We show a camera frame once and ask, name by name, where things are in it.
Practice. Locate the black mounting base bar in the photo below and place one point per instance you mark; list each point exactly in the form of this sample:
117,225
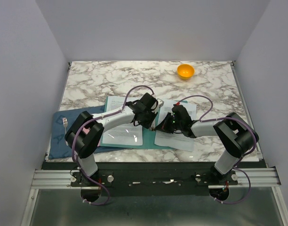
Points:
143,179

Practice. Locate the orange bowl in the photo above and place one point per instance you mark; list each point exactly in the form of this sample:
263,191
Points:
185,71

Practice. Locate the blue letter placemat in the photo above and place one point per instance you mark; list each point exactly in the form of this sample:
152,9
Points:
58,148

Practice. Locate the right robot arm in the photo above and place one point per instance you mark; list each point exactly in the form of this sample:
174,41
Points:
238,138

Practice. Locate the silver fork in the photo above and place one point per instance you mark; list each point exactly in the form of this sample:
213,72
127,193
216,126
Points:
65,124

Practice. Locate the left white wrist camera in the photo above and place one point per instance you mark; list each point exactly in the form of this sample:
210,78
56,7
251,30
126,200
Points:
160,104

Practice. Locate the chrome folder clip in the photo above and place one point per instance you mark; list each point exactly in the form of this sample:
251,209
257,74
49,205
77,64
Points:
152,126

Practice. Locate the pink plate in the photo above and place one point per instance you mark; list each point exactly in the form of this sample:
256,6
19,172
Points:
93,136

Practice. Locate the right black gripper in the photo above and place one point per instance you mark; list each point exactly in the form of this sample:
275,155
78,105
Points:
164,126

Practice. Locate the aluminium rail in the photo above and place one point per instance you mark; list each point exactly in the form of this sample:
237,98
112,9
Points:
259,176

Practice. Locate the teal folder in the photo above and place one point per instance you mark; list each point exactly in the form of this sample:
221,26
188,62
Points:
148,139

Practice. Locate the printed paper sheet bottom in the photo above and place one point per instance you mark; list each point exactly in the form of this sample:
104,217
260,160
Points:
176,141

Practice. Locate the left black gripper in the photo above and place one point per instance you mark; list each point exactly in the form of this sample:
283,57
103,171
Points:
148,125

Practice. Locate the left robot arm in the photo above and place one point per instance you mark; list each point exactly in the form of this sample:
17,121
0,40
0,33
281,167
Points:
82,152

